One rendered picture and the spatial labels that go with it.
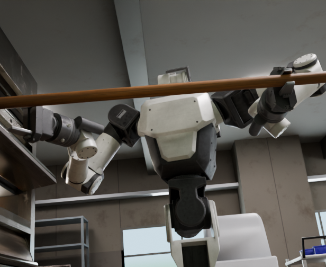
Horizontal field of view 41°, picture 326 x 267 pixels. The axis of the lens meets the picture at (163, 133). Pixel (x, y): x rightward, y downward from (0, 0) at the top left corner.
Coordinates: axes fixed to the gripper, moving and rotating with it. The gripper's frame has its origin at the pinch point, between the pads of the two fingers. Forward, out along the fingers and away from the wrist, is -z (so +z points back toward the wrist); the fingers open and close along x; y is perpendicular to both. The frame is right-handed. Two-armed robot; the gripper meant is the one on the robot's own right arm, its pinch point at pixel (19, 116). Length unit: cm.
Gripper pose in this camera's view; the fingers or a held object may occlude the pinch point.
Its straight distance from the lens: 122.6
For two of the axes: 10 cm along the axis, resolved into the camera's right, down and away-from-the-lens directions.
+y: 8.1, -2.7, -5.2
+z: 5.8, 2.5, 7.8
